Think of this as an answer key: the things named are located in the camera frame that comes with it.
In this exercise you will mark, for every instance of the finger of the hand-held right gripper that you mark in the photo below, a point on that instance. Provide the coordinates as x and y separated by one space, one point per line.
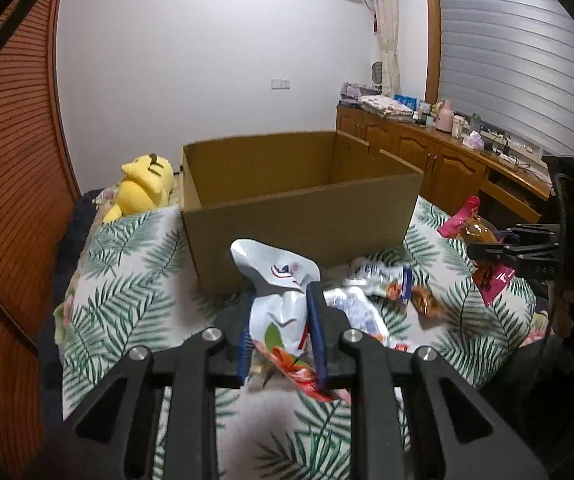
532 234
507 254

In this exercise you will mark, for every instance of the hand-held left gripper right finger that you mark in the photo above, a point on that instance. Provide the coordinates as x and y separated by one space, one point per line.
317 341

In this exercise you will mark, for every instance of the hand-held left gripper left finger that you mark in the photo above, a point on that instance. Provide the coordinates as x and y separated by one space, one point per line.
245 356

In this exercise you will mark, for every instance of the pink snack bag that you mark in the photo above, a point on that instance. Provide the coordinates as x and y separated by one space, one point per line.
477 232

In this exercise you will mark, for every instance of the white snack bag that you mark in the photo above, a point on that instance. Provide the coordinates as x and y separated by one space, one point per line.
282 310

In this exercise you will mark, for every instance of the small clear brown snack packet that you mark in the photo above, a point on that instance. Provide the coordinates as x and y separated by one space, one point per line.
427 301

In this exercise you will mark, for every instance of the brown cardboard box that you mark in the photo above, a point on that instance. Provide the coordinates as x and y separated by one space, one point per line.
292 230

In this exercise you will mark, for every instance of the crumpled clear snack packet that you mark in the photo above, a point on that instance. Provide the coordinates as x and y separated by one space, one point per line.
362 316

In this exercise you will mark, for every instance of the clear blue-edged snack packet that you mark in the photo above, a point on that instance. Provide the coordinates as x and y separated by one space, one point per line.
377 280

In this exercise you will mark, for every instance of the pink tissue pack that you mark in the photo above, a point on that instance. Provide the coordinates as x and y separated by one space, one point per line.
474 140

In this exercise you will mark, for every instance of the white cup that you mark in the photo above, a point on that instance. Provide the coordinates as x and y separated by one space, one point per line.
459 126

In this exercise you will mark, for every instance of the green leaf print blanket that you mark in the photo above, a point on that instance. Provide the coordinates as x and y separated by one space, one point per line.
132 280

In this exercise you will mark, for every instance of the wooden cabinet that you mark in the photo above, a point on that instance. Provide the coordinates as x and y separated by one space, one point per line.
417 150

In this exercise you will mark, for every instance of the pink thermos jug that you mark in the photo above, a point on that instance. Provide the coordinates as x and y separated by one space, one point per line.
444 117

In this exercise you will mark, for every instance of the dark clothing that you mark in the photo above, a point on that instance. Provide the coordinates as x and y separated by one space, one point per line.
537 400

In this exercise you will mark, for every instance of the grey window blind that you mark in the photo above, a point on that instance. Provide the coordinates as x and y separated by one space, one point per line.
512 60

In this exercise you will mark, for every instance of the blue packet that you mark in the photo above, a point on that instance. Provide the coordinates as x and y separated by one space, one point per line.
406 101

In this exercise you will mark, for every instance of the folded floral cloth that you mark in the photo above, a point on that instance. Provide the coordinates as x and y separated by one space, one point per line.
384 106

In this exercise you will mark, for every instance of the yellow plush toy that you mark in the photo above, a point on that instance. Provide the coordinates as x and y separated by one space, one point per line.
142 185

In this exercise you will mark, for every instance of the small white fan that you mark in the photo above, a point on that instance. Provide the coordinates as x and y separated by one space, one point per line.
377 76

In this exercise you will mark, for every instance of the folded purple cloth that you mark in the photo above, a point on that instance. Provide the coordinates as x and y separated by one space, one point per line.
357 92

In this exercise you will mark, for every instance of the beige curtain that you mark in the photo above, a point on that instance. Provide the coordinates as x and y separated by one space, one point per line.
386 20

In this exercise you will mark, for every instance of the red hanging ornament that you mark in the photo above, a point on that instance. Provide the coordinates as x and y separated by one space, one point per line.
375 24

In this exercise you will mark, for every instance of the brown slatted wardrobe door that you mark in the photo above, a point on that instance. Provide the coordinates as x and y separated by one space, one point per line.
12 185

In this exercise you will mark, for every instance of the wooden window frame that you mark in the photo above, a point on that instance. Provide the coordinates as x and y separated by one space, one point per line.
432 30

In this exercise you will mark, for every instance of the white wall switch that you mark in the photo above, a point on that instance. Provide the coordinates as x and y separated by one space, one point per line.
281 83

